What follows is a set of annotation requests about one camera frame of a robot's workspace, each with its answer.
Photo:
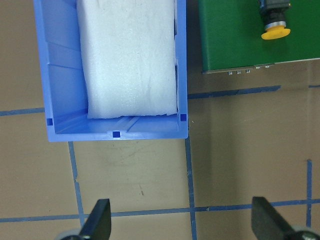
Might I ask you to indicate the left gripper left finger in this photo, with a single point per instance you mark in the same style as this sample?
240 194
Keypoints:
97 225

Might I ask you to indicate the yellow push button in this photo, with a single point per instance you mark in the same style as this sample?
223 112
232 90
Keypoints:
272 13

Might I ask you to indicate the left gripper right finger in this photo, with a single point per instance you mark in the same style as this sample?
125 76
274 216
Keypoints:
268 224

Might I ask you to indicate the white foam pad left bin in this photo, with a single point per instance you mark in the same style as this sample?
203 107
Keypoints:
128 57

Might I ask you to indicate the green conveyor belt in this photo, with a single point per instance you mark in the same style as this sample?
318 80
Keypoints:
231 30

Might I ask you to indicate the left blue plastic bin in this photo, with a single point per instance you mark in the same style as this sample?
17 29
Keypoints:
64 87

